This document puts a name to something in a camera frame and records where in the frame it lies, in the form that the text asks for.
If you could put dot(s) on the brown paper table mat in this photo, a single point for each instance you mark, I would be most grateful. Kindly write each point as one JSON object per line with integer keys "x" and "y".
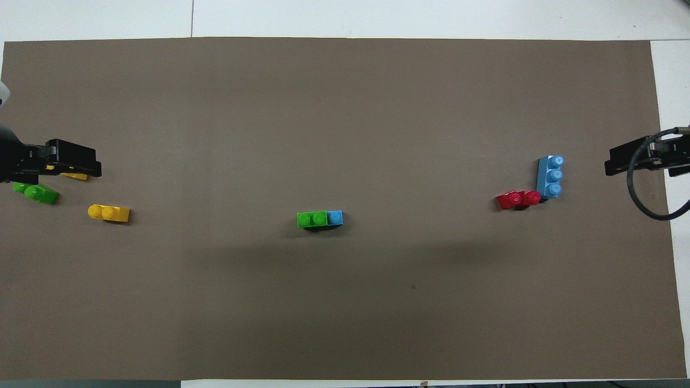
{"x": 345, "y": 134}

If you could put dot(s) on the red two-stud toy block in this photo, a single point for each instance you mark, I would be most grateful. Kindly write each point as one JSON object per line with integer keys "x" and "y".
{"x": 515, "y": 200}

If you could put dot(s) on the blue three-stud toy block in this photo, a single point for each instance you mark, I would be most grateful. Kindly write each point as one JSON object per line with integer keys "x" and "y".
{"x": 335, "y": 217}
{"x": 550, "y": 177}

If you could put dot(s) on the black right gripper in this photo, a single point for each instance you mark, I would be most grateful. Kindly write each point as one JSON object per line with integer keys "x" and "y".
{"x": 676, "y": 156}

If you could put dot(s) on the yellow two-stud toy block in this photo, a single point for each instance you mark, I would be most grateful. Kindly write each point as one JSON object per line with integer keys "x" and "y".
{"x": 75, "y": 175}
{"x": 108, "y": 213}

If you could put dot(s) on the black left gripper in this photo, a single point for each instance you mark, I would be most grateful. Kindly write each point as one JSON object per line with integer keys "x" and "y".
{"x": 16, "y": 159}

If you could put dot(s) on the green two-stud toy block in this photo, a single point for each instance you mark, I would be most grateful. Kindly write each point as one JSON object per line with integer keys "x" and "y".
{"x": 311, "y": 219}
{"x": 35, "y": 193}

